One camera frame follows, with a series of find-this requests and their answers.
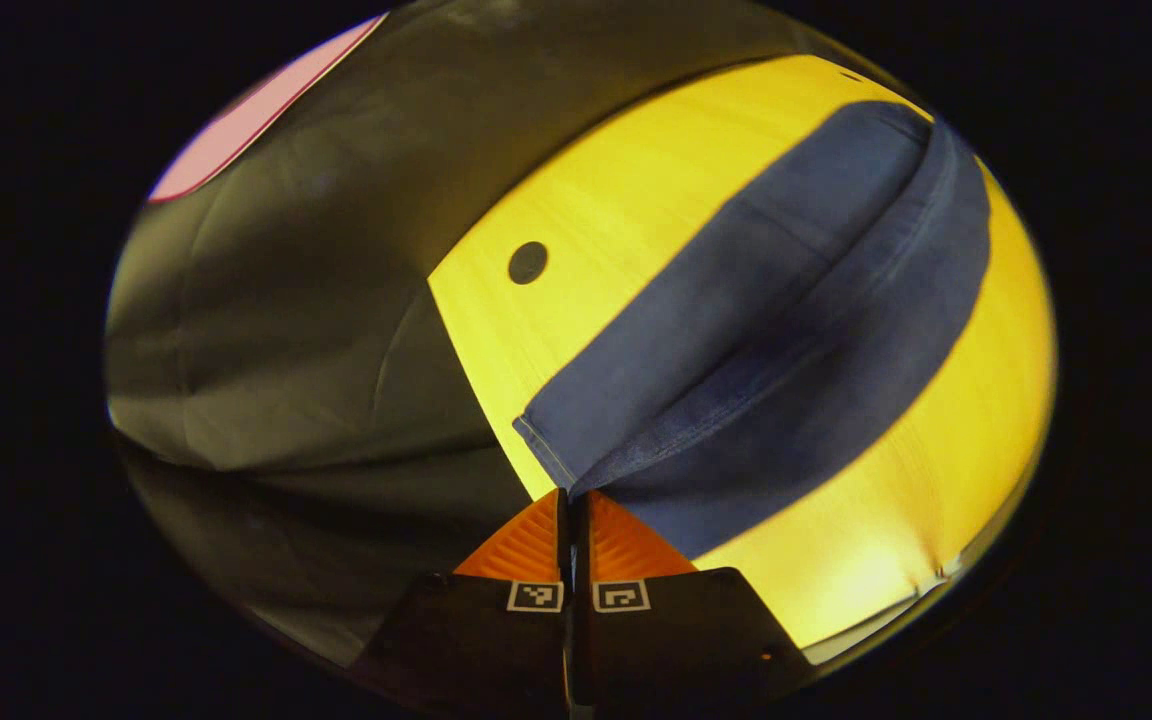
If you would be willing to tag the blue jeans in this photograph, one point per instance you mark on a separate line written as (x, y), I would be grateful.
(786, 330)

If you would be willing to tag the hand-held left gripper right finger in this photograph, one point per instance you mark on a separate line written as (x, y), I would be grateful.
(666, 640)

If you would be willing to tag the black backdrop cloth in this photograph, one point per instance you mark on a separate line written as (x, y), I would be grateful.
(336, 300)

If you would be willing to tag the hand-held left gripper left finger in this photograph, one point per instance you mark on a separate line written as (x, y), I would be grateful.
(496, 640)

